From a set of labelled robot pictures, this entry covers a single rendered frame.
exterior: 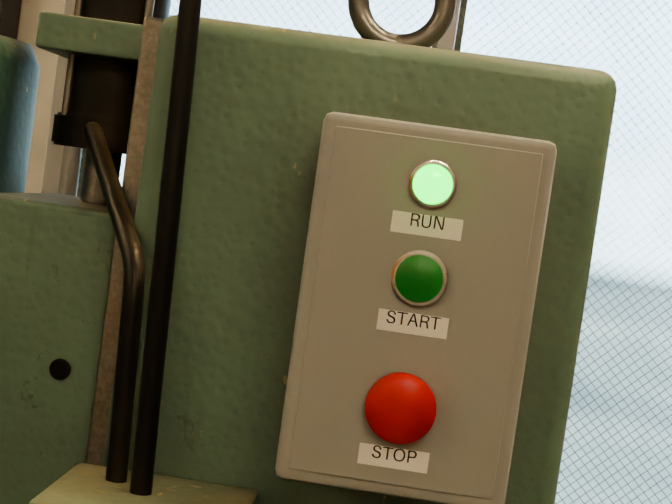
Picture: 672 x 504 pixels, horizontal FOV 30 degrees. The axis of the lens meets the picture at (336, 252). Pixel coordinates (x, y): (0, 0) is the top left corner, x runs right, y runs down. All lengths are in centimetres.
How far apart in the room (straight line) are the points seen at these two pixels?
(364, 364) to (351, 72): 14
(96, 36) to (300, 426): 26
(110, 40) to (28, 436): 21
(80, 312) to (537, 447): 24
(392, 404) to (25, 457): 23
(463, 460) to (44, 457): 24
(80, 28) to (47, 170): 150
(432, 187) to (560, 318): 11
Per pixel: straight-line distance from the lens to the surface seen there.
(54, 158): 221
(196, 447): 61
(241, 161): 60
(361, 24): 70
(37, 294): 66
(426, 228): 53
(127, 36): 69
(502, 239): 53
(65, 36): 69
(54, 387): 67
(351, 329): 53
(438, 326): 53
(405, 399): 53
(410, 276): 53
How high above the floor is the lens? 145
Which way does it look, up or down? 3 degrees down
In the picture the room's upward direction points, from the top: 8 degrees clockwise
